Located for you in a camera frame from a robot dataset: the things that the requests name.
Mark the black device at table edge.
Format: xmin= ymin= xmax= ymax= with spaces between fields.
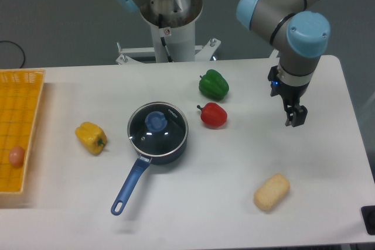
xmin=361 ymin=206 xmax=375 ymax=235

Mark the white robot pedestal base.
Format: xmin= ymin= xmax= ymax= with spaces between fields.
xmin=116 ymin=0 xmax=221 ymax=65

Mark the red bell pepper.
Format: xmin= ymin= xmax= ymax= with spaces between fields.
xmin=196 ymin=102 xmax=227 ymax=128

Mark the yellow bell pepper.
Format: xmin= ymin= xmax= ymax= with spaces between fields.
xmin=75 ymin=122 xmax=108 ymax=156

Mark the green bell pepper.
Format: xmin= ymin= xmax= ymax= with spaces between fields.
xmin=199 ymin=69 xmax=229 ymax=101

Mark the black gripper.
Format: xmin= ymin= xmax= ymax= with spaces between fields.
xmin=268 ymin=66 xmax=309 ymax=127

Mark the brown egg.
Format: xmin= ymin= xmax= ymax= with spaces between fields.
xmin=8 ymin=146 xmax=25 ymax=167

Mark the glass lid blue knob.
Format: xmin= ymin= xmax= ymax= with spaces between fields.
xmin=127 ymin=102 xmax=189 ymax=157

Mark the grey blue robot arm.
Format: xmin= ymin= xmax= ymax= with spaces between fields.
xmin=117 ymin=0 xmax=330 ymax=127

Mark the blue saucepan with handle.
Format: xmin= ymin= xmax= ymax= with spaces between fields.
xmin=110 ymin=101 xmax=189 ymax=215

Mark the beige bread loaf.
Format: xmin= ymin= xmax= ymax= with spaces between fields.
xmin=254 ymin=173 xmax=290 ymax=211

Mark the black cable on floor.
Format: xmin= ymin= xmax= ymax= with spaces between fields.
xmin=0 ymin=40 xmax=26 ymax=69

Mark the yellow plastic basket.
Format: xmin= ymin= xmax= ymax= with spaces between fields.
xmin=1 ymin=69 xmax=45 ymax=194

